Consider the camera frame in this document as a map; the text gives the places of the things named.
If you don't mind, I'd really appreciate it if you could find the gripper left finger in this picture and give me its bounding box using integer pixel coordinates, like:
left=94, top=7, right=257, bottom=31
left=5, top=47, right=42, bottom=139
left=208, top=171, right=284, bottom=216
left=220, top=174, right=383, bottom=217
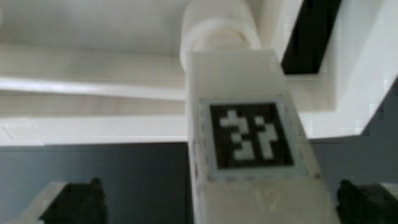
left=10, top=182, right=67, bottom=224

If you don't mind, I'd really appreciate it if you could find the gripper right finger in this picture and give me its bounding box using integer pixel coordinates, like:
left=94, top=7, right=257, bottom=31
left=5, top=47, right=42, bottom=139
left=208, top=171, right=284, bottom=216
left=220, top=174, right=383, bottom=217
left=336, top=180, right=398, bottom=224

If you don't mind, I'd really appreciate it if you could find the white square table top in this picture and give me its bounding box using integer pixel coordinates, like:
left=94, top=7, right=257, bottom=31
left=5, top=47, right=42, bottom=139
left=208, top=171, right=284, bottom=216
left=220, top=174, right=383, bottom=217
left=0, top=0, right=192, bottom=101

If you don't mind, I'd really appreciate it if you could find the white U-shaped obstacle fence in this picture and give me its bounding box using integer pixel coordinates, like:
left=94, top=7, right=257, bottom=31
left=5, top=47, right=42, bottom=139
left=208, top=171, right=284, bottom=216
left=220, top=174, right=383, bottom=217
left=0, top=0, right=398, bottom=146

